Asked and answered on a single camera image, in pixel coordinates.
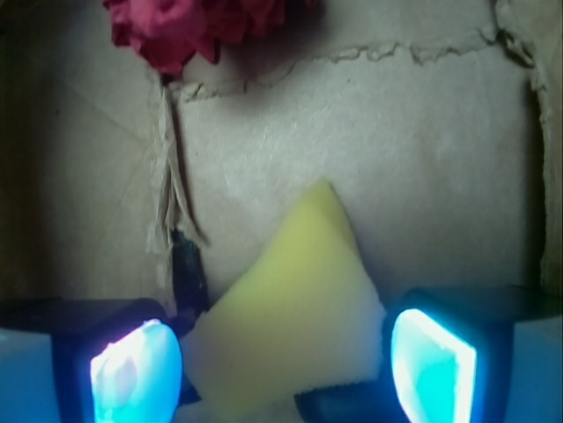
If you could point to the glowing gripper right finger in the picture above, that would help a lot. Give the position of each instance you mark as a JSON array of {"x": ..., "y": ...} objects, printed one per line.
[{"x": 478, "y": 354}]

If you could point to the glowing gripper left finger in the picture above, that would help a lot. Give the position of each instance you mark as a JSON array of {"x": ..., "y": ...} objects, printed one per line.
[{"x": 88, "y": 361}]

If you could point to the dark green oblong sponge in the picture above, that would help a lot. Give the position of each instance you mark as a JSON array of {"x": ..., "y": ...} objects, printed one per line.
[{"x": 359, "y": 402}]

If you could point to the yellow sponge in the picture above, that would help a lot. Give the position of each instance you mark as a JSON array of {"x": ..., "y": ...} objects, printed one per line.
[{"x": 304, "y": 316}]

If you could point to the black tape inside left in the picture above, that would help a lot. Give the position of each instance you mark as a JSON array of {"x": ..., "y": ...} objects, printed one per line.
[{"x": 189, "y": 282}]

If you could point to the brown paper bag bin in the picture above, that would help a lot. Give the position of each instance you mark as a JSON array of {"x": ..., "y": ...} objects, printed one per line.
[{"x": 438, "y": 123}]

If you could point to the crumpled red paper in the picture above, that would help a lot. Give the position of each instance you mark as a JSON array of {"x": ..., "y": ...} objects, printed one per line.
[{"x": 168, "y": 34}]

